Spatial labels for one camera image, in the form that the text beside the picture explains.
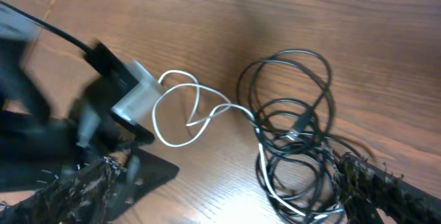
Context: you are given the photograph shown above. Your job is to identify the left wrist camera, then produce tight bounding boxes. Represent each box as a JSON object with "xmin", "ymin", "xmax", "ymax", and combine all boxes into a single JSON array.
[{"xmin": 84, "ymin": 42, "xmax": 163, "ymax": 125}]

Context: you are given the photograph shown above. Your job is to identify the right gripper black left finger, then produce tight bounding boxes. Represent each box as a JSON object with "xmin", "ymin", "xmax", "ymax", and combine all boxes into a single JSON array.
[{"xmin": 1, "ymin": 157, "xmax": 121, "ymax": 224}]

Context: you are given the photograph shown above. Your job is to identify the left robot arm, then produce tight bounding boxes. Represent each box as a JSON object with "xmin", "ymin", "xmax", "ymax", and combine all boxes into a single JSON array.
[{"xmin": 1, "ymin": 3, "xmax": 179, "ymax": 223}]

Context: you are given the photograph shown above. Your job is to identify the black USB cable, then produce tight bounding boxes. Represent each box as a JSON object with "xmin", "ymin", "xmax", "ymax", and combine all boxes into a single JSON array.
[{"xmin": 236, "ymin": 48, "xmax": 376, "ymax": 224}]

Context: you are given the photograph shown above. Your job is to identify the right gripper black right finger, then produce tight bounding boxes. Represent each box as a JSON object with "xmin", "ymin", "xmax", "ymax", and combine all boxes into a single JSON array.
[{"xmin": 337, "ymin": 153, "xmax": 440, "ymax": 224}]

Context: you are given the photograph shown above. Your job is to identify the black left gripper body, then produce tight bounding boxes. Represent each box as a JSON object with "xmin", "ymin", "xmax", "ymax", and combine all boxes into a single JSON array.
[{"xmin": 1, "ymin": 90, "xmax": 179, "ymax": 217}]

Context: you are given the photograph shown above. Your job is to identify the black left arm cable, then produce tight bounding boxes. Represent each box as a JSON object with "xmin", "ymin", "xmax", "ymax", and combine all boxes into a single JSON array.
[{"xmin": 0, "ymin": 0, "xmax": 94, "ymax": 53}]

